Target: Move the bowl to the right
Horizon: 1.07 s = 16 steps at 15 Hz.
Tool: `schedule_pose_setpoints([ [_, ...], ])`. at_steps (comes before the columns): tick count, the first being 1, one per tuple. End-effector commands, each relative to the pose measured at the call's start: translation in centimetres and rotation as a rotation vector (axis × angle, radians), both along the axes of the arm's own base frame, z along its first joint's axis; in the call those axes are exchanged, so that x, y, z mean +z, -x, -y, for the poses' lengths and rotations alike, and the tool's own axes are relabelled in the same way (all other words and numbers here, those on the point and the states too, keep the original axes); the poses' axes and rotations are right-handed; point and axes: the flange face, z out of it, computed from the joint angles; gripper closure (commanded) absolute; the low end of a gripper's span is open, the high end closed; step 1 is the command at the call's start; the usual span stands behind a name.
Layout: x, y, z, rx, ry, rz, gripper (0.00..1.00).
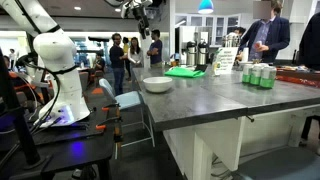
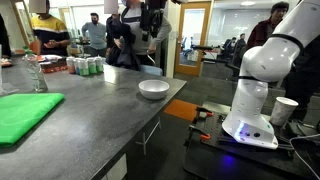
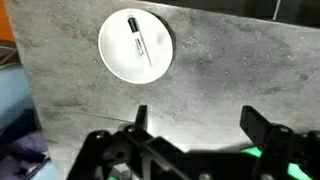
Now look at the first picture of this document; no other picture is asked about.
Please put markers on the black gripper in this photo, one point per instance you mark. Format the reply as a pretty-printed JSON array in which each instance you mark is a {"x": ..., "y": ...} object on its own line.
[{"x": 137, "y": 8}]

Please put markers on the white ceramic bowl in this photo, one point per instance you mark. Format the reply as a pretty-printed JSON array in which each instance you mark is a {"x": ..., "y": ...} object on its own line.
[{"x": 158, "y": 84}]

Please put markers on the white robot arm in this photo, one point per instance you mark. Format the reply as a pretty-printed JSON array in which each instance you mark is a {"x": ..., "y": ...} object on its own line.
[{"x": 56, "y": 50}]

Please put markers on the man in blue t-shirt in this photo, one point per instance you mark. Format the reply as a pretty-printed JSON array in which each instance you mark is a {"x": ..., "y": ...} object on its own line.
[{"x": 155, "y": 50}]

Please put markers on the woman in white top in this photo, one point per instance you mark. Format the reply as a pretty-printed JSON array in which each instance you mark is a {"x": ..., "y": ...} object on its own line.
[{"x": 135, "y": 55}]

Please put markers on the man in dark shirt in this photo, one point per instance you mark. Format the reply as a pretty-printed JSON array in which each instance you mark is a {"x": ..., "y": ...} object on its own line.
[{"x": 117, "y": 58}]

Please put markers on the left steel coffee dispenser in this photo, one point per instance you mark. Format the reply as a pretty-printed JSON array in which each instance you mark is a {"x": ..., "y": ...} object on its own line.
[{"x": 191, "y": 53}]

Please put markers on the steel coffee dispenser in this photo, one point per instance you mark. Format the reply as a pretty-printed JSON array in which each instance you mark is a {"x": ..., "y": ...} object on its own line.
[
  {"x": 191, "y": 53},
  {"x": 203, "y": 51}
]

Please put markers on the blue pendant lamp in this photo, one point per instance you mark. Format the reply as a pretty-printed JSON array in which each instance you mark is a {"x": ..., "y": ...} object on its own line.
[{"x": 206, "y": 7}]

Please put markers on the green folded cloth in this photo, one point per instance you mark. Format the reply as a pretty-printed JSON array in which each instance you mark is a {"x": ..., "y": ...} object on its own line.
[{"x": 185, "y": 73}]

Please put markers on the right steel coffee dispenser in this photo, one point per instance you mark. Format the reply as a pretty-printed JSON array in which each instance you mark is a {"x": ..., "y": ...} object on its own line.
[{"x": 203, "y": 51}]

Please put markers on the white printed sign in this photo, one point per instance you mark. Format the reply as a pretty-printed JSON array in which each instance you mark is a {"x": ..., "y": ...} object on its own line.
[{"x": 224, "y": 61}]

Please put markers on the light blue chair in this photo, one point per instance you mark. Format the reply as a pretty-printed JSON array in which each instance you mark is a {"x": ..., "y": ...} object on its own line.
[{"x": 122, "y": 102}]

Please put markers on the orange black clamp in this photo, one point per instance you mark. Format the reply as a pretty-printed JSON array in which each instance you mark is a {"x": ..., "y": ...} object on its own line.
[{"x": 113, "y": 123}]

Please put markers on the left green white can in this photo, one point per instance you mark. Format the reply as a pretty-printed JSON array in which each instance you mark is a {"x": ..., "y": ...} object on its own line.
[{"x": 247, "y": 73}]

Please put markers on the green white can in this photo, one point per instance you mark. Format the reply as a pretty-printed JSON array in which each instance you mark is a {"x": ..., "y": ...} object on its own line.
[
  {"x": 268, "y": 76},
  {"x": 247, "y": 73},
  {"x": 256, "y": 74}
]

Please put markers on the person in navy jacket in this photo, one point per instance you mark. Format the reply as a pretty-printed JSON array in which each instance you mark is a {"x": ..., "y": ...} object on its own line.
[{"x": 266, "y": 37}]

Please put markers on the middle green white can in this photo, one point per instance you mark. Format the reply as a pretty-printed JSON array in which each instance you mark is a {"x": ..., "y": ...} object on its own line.
[{"x": 256, "y": 74}]

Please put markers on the right green white can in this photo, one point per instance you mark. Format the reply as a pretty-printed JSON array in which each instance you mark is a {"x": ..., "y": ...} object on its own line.
[{"x": 268, "y": 76}]

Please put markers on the black robot cart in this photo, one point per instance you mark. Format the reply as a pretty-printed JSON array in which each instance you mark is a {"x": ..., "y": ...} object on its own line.
[{"x": 68, "y": 155}]

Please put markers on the white kitchen island base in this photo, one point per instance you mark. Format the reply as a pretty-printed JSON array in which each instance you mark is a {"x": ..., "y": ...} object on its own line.
[{"x": 211, "y": 150}]

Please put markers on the person at right edge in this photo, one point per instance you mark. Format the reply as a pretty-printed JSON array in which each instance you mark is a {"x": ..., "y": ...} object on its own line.
[{"x": 309, "y": 56}]

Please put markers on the red tray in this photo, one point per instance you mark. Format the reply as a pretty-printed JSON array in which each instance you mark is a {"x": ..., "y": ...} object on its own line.
[{"x": 299, "y": 77}]

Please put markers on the black camera tripod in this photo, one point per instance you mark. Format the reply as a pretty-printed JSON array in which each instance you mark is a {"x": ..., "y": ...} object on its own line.
[{"x": 14, "y": 113}]

